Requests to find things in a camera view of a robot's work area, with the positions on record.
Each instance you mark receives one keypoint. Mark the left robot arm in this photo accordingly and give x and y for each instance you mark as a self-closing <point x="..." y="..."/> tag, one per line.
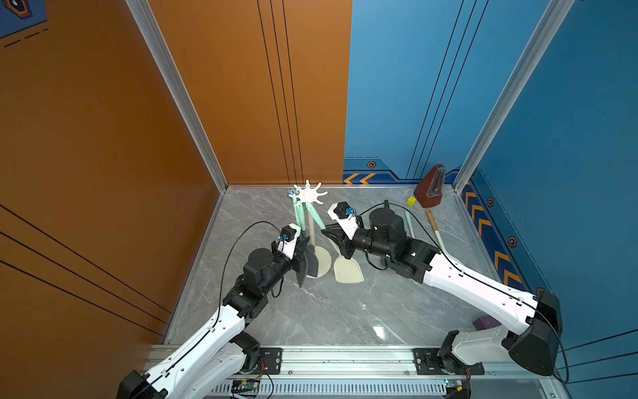
<point x="221" y="347"/>

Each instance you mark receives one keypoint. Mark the left green circuit board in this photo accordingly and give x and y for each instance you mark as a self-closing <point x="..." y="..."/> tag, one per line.
<point x="246" y="387"/>

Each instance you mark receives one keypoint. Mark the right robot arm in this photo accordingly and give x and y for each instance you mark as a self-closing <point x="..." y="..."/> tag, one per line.
<point x="530" y="325"/>

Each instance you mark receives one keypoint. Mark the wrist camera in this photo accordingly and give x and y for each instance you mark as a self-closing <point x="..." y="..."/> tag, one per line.
<point x="287" y="240"/>
<point x="346" y="218"/>

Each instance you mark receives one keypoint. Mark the dark red metronome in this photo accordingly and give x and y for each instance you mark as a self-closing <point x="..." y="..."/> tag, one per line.
<point x="429" y="192"/>

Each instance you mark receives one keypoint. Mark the wooden handle white spatula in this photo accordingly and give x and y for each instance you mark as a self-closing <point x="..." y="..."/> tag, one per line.
<point x="436" y="230"/>

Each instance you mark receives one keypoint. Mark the mint handle grey turner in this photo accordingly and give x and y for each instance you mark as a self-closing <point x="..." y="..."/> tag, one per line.
<point x="300" y="221"/>

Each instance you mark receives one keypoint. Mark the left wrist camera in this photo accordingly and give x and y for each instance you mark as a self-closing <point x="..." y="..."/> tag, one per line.
<point x="287" y="240"/>

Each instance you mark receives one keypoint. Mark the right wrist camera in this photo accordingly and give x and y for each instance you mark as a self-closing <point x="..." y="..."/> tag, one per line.
<point x="346" y="218"/>

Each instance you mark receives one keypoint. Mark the white utensil rack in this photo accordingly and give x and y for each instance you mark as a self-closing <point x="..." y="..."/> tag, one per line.
<point x="308" y="197"/>

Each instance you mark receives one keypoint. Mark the mint handle cream turner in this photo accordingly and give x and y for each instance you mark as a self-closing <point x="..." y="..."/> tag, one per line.
<point x="347" y="271"/>

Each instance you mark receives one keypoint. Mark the mint handle white spatula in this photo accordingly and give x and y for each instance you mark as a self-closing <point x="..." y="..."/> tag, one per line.
<point x="408" y="220"/>

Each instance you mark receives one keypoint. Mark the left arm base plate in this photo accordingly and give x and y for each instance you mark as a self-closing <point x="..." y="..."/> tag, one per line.
<point x="266" y="359"/>

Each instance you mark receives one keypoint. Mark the aluminium front rail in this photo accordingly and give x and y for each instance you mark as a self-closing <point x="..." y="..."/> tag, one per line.
<point x="365" y="361"/>

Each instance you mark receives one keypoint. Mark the right green circuit board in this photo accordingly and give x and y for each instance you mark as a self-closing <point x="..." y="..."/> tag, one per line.
<point x="458" y="390"/>

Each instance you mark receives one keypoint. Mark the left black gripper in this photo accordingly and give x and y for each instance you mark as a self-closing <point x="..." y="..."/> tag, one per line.
<point x="299" y="257"/>

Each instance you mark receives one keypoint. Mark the mint handle grey spatula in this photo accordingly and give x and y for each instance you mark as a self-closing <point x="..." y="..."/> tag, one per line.
<point x="306" y="224"/>

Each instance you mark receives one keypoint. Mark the green circuit board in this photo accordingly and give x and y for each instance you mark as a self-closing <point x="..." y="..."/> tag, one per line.
<point x="458" y="390"/>
<point x="246" y="387"/>

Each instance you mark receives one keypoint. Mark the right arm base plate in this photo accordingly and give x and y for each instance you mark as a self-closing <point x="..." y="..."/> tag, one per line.
<point x="428" y="362"/>

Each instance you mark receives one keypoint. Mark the purple flat block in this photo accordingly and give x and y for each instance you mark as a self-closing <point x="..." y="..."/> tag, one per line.
<point x="486" y="322"/>

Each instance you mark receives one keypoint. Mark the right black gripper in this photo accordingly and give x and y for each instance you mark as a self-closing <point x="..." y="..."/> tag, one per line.
<point x="344" y="243"/>

